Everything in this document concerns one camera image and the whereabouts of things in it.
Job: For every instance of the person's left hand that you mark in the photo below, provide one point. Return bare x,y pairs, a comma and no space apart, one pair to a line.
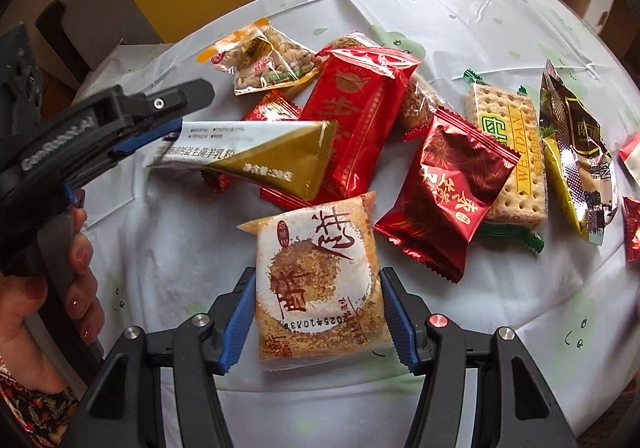
25,328

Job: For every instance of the floral patterned clothing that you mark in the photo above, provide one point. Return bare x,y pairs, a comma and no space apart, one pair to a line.
35,413

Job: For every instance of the yellow foil snack packet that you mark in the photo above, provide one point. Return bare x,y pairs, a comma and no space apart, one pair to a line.
555,168

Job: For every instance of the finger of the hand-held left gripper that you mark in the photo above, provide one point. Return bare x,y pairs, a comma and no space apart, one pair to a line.
135,143
160,102

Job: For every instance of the black chair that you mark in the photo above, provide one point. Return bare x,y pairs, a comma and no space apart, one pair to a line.
65,43

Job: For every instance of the dark red foil packet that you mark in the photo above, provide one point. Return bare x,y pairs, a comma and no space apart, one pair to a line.
440,198

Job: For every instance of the white green-printed tablecloth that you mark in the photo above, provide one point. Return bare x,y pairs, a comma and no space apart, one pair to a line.
175,253

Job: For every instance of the small bright red packet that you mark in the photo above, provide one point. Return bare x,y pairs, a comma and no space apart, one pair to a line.
272,109

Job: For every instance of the large red snack packet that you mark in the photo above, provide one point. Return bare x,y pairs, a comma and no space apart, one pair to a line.
360,128

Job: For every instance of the cracker packet with green ends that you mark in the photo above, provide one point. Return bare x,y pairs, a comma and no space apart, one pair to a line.
510,128

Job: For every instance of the clear orange peanut packet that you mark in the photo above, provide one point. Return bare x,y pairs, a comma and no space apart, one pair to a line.
270,63

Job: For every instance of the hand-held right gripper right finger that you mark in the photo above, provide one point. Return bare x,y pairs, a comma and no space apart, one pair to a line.
400,323

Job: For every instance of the brown and silver snack packet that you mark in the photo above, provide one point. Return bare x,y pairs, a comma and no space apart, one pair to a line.
575,128

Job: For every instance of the clear brown sesame snack packet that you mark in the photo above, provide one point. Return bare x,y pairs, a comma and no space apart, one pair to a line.
420,103

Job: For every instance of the white and gold sachet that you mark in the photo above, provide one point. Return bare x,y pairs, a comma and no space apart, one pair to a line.
260,148

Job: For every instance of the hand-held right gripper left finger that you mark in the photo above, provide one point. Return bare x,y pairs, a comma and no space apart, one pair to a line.
240,318

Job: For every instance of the tan rice cake packet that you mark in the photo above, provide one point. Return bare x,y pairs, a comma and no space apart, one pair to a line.
320,278

